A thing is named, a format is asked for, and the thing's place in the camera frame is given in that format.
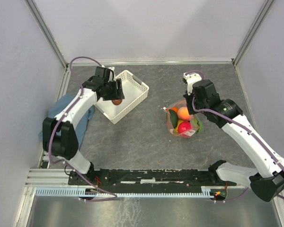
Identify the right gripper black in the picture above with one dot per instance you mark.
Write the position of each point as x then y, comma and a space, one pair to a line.
188, 98

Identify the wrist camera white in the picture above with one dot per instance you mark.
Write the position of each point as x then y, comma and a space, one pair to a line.
109, 70
191, 77

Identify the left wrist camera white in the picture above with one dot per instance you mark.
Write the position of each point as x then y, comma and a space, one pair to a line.
109, 70

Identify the orange fruit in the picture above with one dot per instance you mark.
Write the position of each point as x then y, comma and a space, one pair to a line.
175, 109

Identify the blue cloth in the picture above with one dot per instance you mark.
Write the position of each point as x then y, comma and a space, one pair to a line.
81, 127

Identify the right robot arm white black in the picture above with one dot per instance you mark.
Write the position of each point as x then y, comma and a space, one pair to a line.
266, 179

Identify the brown kiwi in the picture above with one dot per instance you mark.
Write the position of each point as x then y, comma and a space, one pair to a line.
117, 102

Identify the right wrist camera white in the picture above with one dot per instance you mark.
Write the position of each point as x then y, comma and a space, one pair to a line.
191, 77

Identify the yellow lemon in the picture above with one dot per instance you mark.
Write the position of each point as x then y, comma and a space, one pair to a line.
179, 122

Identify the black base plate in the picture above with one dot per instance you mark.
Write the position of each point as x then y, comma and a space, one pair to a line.
166, 180

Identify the dark green avocado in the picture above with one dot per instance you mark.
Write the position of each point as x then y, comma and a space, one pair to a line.
173, 116

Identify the clear zip top bag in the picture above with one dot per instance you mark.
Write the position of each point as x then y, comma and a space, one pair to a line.
187, 134

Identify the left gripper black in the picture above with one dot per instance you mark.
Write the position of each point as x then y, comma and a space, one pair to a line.
119, 93

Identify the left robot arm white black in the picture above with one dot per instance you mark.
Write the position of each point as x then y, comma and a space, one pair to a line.
59, 136

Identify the light blue cable duct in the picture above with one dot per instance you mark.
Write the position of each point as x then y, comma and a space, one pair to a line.
90, 193

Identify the green mini watermelon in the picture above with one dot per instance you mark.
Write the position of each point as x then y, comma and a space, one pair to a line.
198, 125

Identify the pink yellow peach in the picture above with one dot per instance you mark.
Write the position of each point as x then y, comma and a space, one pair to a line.
183, 114

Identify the white perforated plastic basket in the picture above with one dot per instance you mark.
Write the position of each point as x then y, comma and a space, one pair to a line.
134, 90

